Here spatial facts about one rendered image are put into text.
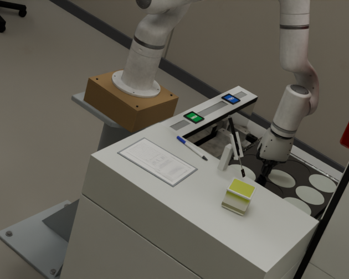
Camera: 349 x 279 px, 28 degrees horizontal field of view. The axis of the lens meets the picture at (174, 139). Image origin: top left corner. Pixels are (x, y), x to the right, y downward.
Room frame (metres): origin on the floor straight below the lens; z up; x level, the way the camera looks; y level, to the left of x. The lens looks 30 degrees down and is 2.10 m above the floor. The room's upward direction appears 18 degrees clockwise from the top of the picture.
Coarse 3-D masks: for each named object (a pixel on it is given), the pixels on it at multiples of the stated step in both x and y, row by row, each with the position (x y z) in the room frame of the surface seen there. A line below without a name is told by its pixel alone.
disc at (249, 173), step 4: (232, 164) 2.03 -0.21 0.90; (236, 164) 2.04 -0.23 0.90; (236, 168) 2.01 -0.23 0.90; (240, 168) 2.02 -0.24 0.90; (244, 168) 2.03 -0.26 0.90; (248, 168) 2.04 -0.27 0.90; (240, 172) 2.00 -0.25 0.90; (248, 172) 2.01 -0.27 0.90; (252, 172) 2.02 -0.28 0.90; (248, 176) 1.99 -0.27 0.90; (252, 176) 1.99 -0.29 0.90
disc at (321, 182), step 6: (312, 174) 2.13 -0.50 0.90; (318, 174) 2.14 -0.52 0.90; (312, 180) 2.09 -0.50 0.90; (318, 180) 2.10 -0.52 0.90; (324, 180) 2.11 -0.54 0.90; (330, 180) 2.13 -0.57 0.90; (318, 186) 2.07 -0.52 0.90; (324, 186) 2.08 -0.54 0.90; (330, 186) 2.09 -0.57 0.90; (330, 192) 2.05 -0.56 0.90
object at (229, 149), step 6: (228, 144) 1.88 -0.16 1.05; (234, 144) 1.85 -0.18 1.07; (240, 144) 1.88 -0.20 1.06; (228, 150) 1.86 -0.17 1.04; (234, 150) 1.85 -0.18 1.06; (240, 150) 1.87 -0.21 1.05; (222, 156) 1.87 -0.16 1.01; (228, 156) 1.86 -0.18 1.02; (234, 156) 1.86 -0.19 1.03; (240, 156) 1.87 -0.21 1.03; (222, 162) 1.86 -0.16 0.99; (228, 162) 1.88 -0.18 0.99; (222, 168) 1.86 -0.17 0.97
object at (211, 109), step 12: (216, 96) 2.37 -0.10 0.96; (240, 96) 2.44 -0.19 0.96; (252, 96) 2.47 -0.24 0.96; (192, 108) 2.21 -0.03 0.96; (204, 108) 2.24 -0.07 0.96; (216, 108) 2.28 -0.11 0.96; (228, 108) 2.30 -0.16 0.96; (168, 120) 2.08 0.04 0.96; (180, 120) 2.10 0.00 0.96; (204, 120) 2.16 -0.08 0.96; (180, 132) 2.02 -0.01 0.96
